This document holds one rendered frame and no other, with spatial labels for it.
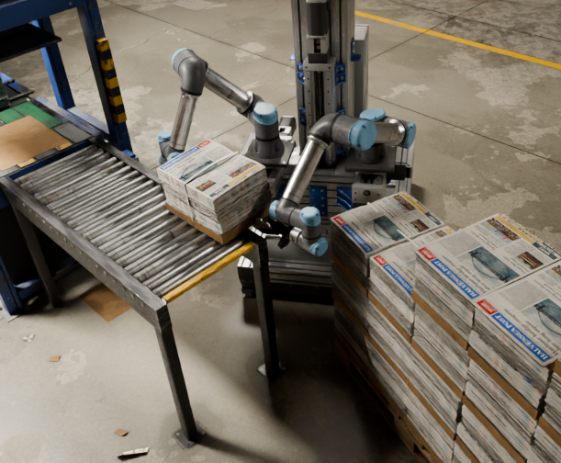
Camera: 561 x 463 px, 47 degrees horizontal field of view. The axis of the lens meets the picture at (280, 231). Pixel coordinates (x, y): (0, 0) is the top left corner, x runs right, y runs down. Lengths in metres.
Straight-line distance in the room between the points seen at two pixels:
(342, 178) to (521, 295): 1.32
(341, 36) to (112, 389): 1.95
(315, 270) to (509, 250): 1.38
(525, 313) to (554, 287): 0.15
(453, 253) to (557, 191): 2.38
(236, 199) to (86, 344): 1.34
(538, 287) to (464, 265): 0.23
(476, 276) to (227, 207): 1.01
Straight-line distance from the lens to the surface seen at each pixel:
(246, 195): 2.60
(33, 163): 3.50
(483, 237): 2.23
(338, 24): 2.98
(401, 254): 2.50
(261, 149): 3.10
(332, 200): 3.18
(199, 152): 2.79
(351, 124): 2.53
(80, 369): 3.43
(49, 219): 3.03
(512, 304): 2.01
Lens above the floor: 2.43
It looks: 38 degrees down
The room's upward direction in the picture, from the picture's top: 5 degrees counter-clockwise
